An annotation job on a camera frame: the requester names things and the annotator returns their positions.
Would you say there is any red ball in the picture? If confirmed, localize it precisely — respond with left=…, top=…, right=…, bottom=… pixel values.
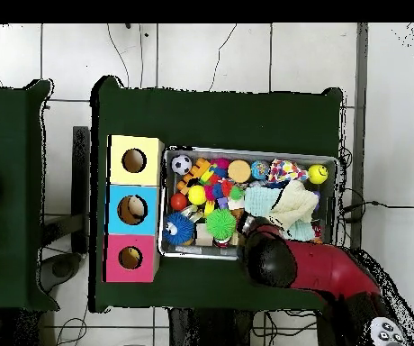
left=169, top=192, right=189, bottom=213

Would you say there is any shallow metal mesh bin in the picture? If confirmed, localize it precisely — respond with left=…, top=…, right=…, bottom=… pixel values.
left=157, top=145, right=339, bottom=267

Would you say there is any white polka dot cloth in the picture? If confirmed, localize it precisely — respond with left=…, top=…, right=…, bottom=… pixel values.
left=267, top=158, right=309, bottom=184

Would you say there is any large blue puffer ball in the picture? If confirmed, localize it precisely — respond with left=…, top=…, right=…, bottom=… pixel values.
left=162, top=212, right=196, bottom=247

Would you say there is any wooden box with three holes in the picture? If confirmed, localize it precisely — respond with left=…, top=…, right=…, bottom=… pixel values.
left=102, top=134, right=166, bottom=284

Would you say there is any black cable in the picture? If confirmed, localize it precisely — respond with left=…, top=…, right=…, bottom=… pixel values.
left=339, top=199, right=414, bottom=217

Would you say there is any plain yellow ball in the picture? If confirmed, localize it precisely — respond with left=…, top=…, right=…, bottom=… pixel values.
left=187, top=184, right=208, bottom=206

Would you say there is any dark green table cloth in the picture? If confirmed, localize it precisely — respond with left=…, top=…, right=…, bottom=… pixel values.
left=88, top=75, right=345, bottom=314
left=0, top=78, right=60, bottom=313

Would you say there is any mint green cloth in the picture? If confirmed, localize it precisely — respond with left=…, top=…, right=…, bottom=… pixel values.
left=243, top=185, right=317, bottom=242

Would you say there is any grey plastic base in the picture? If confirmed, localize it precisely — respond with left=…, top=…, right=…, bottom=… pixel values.
left=40, top=251, right=83, bottom=293

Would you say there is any plain wooden block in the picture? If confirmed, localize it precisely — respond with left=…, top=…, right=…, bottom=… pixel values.
left=194, top=223, right=214, bottom=247

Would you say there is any orange foam disc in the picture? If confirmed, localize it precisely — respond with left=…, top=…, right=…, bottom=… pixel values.
left=227, top=159, right=252, bottom=184

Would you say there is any cream muslin cloth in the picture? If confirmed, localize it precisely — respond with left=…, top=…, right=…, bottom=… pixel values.
left=268, top=178, right=320, bottom=232

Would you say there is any green puffer toy with eyes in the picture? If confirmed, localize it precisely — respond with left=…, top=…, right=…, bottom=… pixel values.
left=205, top=207, right=238, bottom=241

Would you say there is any yellow smiley ball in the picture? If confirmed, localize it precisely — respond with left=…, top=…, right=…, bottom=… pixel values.
left=307, top=163, right=329, bottom=186

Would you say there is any black upright panel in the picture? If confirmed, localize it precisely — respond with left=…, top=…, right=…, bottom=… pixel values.
left=71, top=125, right=91, bottom=253

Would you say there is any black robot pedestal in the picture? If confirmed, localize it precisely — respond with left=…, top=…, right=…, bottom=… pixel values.
left=168, top=307, right=255, bottom=346

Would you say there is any multicoloured globe ball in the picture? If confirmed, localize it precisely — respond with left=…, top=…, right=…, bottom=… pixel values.
left=250, top=159, right=271, bottom=181

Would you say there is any small soccer ball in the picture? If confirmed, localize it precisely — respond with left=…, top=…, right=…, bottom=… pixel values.
left=170, top=154, right=194, bottom=177

